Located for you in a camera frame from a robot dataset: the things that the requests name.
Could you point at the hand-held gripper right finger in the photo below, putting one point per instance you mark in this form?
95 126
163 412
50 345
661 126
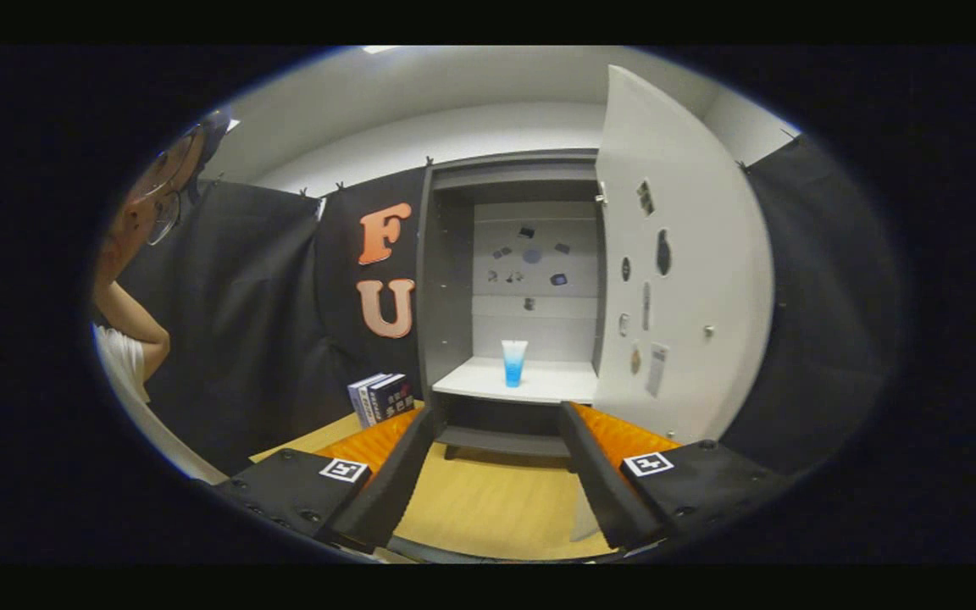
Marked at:
596 474

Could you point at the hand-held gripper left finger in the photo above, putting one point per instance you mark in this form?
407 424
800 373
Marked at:
390 483

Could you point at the white cabinet door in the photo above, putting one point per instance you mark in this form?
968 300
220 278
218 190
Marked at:
700 212

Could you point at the dark book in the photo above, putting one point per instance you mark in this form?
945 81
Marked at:
393 396

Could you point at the blue translucent cup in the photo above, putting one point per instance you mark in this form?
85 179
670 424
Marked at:
514 368

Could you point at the white cabinet shelf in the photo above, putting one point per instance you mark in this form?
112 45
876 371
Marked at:
479 381

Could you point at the grey cabinet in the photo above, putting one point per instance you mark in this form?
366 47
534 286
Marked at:
446 296

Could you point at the black backdrop cloth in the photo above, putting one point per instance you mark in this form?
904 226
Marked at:
242 296

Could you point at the person's white shirt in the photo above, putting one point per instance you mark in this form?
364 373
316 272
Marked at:
124 360

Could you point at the person's glasses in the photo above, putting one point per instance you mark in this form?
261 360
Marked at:
168 222

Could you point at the person's head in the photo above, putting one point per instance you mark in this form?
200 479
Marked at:
136 220

